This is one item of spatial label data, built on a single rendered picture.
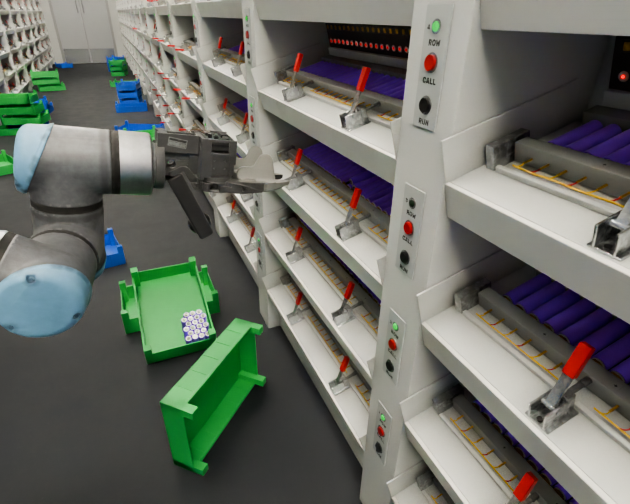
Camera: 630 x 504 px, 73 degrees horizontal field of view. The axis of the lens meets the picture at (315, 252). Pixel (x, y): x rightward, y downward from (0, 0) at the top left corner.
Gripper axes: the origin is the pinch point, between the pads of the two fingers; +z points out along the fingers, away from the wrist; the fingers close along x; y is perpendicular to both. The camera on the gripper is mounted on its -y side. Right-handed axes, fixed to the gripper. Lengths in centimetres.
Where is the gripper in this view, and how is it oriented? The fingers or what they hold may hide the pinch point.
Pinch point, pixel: (277, 183)
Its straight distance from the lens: 74.0
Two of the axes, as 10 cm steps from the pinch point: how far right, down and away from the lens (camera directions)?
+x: -4.0, -4.4, 8.0
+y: 1.6, -9.0, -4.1
